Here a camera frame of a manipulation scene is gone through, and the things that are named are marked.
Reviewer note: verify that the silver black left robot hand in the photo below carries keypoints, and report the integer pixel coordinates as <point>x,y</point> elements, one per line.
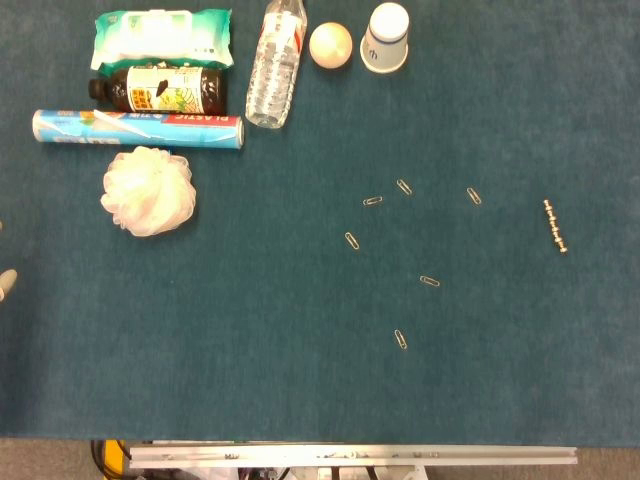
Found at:
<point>7,282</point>

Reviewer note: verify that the silver beaded magnetic rod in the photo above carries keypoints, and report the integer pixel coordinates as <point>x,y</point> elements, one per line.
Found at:
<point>555,225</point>

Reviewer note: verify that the white mesh bath sponge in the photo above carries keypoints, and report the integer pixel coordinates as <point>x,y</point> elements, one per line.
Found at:
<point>150,192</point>

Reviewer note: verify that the yellow plastic part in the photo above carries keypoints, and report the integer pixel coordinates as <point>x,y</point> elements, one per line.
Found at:
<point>114,457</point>

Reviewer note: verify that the blue plastic wrap roll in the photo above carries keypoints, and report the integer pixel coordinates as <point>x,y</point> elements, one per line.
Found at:
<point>200,131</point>

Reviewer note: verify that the dark brown sauce bottle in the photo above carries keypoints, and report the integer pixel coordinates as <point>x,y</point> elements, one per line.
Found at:
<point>202,90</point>

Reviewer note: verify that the green white wet wipes pack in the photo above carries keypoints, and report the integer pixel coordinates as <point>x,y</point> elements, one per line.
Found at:
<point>160,35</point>

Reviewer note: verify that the teal felt table cloth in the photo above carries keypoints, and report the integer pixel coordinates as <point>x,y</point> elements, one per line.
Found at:
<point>300,300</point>

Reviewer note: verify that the clear plastic water bottle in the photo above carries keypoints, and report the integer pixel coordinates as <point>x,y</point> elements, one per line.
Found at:
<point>272,75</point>

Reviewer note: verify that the cream white ball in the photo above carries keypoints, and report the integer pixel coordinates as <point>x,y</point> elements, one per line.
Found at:
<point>330,45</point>

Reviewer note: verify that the white paper cup blue print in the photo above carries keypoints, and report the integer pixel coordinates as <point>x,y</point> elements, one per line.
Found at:
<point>385,45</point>

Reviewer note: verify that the aluminium profile rail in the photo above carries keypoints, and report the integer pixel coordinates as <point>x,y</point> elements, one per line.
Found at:
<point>350,456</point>

